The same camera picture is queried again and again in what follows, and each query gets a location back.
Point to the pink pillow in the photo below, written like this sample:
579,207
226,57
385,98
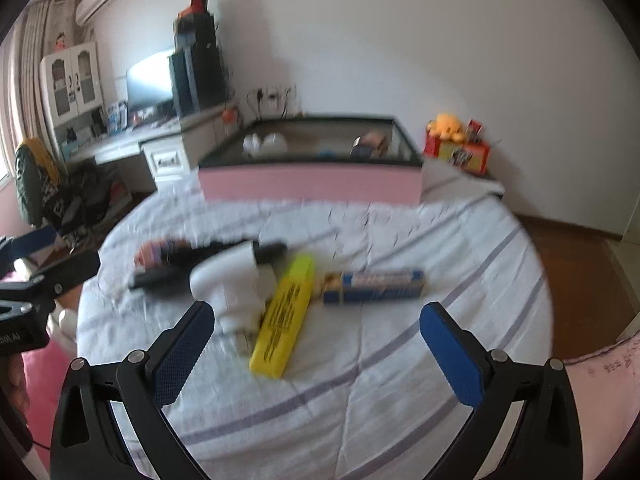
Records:
605,400

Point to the red printed box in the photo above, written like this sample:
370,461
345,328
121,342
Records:
460,155

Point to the black computer monitor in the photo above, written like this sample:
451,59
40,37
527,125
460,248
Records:
147,80

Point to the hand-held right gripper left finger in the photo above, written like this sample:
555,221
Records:
181,355

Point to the yellow highlighter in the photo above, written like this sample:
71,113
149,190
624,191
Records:
282,320

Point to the white handheld device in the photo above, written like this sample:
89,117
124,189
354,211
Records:
225,280

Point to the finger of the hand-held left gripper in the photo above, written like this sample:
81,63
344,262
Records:
32,242
70,270

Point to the white desk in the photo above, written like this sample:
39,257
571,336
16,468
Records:
105,146

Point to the pink doll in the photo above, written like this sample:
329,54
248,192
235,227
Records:
61,42

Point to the white hutch cabinet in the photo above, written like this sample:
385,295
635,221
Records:
75,80

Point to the black office chair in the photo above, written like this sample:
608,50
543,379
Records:
85,195

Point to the white wall socket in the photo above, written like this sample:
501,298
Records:
280,95
257,95

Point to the pink bedsheet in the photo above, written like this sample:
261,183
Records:
47,385

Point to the yellow plush octopus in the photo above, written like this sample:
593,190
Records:
447,127

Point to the round table with striped cloth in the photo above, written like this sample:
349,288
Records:
400,360

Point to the orange capped bottle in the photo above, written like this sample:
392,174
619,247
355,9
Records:
229,116

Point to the pink storage box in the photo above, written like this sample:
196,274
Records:
310,185

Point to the person's left hand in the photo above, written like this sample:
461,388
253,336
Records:
12,390

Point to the beige curtain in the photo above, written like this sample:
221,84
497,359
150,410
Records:
35,60

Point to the black remote control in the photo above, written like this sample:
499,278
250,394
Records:
160,277

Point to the dark blue long box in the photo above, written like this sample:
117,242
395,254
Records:
380,285

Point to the black computer tower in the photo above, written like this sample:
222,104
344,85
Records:
197,80

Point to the small red packet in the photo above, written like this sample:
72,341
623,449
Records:
475,131

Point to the blue and white box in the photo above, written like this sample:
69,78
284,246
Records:
118,116

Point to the black box with gold circle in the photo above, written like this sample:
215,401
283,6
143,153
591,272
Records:
195,30

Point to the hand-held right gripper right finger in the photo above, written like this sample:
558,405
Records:
450,355

